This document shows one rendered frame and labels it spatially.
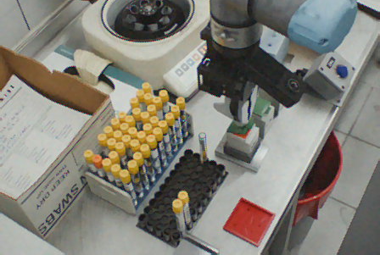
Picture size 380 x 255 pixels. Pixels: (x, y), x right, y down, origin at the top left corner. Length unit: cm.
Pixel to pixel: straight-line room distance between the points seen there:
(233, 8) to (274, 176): 39
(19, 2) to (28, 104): 24
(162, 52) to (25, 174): 34
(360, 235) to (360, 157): 126
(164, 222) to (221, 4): 40
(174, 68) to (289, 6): 48
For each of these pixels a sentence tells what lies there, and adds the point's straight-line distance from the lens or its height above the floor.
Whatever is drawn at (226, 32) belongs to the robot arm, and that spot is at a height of 121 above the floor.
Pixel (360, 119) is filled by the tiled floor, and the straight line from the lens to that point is 218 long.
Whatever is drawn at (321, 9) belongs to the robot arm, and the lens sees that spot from 58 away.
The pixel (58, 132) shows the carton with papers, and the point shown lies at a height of 94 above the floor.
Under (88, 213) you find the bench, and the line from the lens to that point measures 93.
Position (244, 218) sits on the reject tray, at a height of 88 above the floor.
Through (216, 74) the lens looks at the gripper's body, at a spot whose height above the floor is 112.
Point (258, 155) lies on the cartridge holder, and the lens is 95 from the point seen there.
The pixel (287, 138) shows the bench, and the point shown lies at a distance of 99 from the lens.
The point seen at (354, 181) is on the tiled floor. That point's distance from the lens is 200.
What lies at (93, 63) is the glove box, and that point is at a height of 97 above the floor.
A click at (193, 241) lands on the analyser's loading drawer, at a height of 93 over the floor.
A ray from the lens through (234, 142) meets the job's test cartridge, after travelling 91.
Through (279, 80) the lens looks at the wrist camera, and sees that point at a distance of 75.
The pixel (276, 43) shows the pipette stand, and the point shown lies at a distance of 102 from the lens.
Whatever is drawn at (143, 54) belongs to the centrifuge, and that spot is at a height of 99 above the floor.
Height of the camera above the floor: 168
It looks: 52 degrees down
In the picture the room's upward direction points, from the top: 6 degrees counter-clockwise
